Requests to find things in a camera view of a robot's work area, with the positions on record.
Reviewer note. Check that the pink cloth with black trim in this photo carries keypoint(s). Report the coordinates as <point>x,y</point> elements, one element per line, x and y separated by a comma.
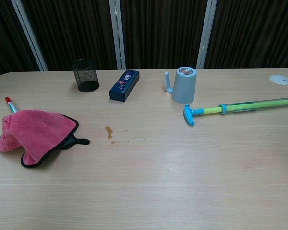
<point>38,129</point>

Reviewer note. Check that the brown liquid stain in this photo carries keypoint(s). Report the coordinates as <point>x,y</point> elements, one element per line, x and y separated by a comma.
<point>109,131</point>

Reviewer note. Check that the dark blue printed box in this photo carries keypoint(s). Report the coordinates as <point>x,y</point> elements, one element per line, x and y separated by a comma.
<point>123,86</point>

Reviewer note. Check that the light blue plastic mug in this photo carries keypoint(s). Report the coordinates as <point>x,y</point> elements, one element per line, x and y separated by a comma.
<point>184,88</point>

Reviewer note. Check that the black mesh pen holder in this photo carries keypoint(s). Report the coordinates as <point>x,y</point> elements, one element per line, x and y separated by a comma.
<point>86,77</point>

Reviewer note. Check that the green and blue water pump toy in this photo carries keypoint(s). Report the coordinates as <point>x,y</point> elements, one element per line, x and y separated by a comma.
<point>254,104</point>

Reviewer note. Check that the red capped whiteboard marker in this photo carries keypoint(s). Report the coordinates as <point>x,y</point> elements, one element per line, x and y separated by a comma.
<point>11,105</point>

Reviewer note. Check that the white partition frame post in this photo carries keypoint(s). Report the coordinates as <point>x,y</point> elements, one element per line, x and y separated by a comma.
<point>206,36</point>
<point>30,36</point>
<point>118,36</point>

